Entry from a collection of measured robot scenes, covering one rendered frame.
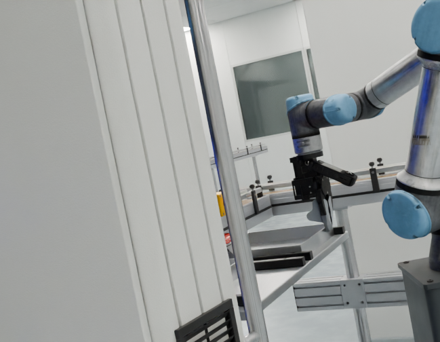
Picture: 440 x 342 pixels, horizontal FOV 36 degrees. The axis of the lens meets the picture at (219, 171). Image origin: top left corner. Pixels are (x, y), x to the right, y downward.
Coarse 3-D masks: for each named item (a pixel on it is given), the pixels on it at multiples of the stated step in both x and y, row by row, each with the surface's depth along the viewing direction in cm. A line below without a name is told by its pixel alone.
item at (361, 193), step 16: (368, 176) 265; (384, 176) 257; (272, 192) 281; (288, 192) 268; (336, 192) 260; (352, 192) 257; (368, 192) 254; (384, 192) 252; (288, 208) 269; (304, 208) 266
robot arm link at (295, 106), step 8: (296, 96) 173; (304, 96) 172; (312, 96) 173; (288, 104) 174; (296, 104) 172; (304, 104) 171; (288, 112) 174; (296, 112) 172; (304, 112) 170; (296, 120) 172; (304, 120) 170; (296, 128) 173; (304, 128) 172; (312, 128) 172; (296, 136) 173; (304, 136) 172
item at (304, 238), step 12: (288, 228) 188; (300, 228) 186; (312, 228) 184; (324, 228) 176; (252, 240) 193; (264, 240) 191; (276, 240) 190; (288, 240) 187; (300, 240) 183; (312, 240) 166; (324, 240) 174; (228, 252) 168; (252, 252) 165; (264, 252) 163; (276, 252) 162
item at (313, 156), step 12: (300, 156) 174; (312, 156) 173; (300, 168) 176; (312, 168) 175; (300, 180) 174; (312, 180) 173; (324, 180) 174; (300, 192) 175; (312, 192) 174; (324, 192) 173
